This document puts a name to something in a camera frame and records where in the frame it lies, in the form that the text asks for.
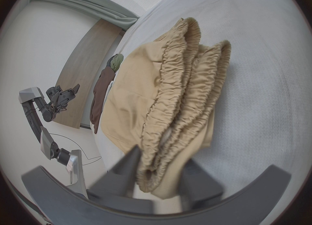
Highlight black cable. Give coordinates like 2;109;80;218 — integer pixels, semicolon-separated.
50;133;102;165

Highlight green garment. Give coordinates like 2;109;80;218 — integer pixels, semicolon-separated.
110;53;124;72

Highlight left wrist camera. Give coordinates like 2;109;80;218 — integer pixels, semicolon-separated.
47;86;62;96

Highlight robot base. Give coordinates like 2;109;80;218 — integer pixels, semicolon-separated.
65;150;88;199

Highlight tan shorts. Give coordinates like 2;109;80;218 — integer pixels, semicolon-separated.
100;17;231;199

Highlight white garment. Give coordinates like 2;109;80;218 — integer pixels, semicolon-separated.
104;79;116;107

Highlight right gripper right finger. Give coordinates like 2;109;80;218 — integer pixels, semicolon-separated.
180;158;223;206

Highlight brown shorts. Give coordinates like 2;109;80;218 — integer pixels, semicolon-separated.
90;67;115;134

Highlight bed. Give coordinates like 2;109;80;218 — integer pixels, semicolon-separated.
52;0;310;213

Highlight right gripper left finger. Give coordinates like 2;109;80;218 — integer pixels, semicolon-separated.
87;145;142;199

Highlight grey-green curtain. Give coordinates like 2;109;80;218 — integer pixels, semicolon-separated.
30;0;139;30

